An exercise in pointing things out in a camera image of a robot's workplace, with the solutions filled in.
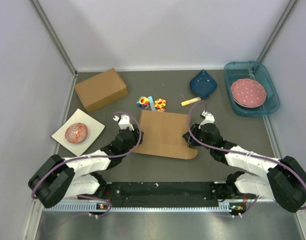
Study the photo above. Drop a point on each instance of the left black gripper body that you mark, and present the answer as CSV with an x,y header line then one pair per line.
x,y
135,140

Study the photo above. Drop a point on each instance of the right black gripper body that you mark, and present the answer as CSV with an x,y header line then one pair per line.
x,y
197,132

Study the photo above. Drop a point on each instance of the brown cardboard box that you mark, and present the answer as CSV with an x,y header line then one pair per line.
x,y
101,90
163,135

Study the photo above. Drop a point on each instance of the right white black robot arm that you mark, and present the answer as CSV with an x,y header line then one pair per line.
x,y
280,179

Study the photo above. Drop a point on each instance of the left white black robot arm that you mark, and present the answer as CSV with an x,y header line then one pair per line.
x,y
61,178

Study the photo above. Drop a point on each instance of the closed brown cardboard box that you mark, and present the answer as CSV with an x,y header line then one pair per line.
x,y
101,90

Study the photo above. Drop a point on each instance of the white square board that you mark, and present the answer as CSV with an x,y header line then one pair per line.
x,y
94,126

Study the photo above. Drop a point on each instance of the yellow highlighter pen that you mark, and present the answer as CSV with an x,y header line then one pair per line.
x,y
190,101

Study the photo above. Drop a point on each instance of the rainbow plush flower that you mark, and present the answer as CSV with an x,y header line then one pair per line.
x,y
143,102

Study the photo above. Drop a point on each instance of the light blue highlighter pen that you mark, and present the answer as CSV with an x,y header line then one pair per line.
x,y
152,103

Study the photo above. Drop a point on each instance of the dark blue teardrop dish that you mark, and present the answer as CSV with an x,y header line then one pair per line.
x,y
203,84

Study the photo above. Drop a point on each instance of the orange plush flower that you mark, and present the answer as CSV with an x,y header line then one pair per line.
x,y
160,103

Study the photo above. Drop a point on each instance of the red patterned bowl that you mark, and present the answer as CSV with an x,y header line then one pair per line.
x,y
76,133

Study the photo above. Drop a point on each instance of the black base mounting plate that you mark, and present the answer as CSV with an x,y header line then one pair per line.
x,y
168,194

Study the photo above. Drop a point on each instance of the pink polka dot plate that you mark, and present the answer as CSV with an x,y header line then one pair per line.
x,y
248,93

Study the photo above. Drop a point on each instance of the teal transparent plastic bin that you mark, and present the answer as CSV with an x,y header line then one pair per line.
x,y
255,71

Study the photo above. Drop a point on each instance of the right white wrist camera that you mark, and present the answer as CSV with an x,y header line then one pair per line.
x,y
207,118

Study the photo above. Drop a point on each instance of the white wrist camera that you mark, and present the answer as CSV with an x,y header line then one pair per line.
x,y
124,122
207,118

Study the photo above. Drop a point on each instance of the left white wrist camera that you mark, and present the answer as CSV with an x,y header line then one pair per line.
x,y
124,122

